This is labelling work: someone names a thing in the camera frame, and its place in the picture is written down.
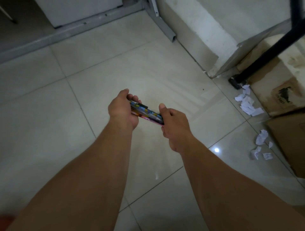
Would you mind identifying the person's left hand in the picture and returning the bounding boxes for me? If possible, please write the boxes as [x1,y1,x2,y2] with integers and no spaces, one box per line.
[108,89,142,130]

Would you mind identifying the person's right hand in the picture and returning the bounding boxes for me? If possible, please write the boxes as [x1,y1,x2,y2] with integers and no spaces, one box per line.
[158,103,192,153]

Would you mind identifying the colourful printed card pack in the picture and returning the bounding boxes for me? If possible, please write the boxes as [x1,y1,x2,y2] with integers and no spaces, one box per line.
[129,100,165,125]

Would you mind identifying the person's left forearm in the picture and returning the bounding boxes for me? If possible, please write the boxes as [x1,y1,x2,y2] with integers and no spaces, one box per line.
[7,119,134,231]

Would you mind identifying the person's right forearm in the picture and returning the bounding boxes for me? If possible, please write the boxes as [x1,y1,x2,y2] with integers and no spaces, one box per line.
[177,139,305,231]

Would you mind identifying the grey metal angled bar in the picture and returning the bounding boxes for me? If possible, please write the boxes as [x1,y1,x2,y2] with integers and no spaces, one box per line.
[142,0,177,42]

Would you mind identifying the pile of torn white paper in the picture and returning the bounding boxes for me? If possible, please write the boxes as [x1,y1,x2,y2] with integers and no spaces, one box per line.
[234,84,265,117]

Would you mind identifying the white cabinet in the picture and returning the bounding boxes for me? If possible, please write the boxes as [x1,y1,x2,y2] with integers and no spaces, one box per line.
[35,0,123,28]

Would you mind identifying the scattered torn white paper scraps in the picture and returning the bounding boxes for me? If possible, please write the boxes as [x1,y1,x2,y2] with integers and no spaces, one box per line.
[250,129,274,160]

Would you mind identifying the grey metal panel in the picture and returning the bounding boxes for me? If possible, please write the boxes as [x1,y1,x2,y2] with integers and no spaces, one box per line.
[211,19,293,78]

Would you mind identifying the large stained cardboard box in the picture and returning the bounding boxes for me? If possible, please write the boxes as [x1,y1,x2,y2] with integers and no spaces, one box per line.
[237,33,305,117]

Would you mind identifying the black metal pole with foot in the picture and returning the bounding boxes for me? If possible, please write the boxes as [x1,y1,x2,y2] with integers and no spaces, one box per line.
[229,0,305,90]

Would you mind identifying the plain brown cardboard box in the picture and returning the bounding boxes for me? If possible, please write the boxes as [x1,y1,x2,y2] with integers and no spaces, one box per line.
[266,114,305,179]

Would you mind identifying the thin dark furniture leg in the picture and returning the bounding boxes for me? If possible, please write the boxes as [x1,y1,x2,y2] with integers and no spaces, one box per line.
[0,5,17,24]

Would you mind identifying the grey metal floor rail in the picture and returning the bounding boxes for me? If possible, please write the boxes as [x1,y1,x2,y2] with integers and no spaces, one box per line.
[0,1,146,64]

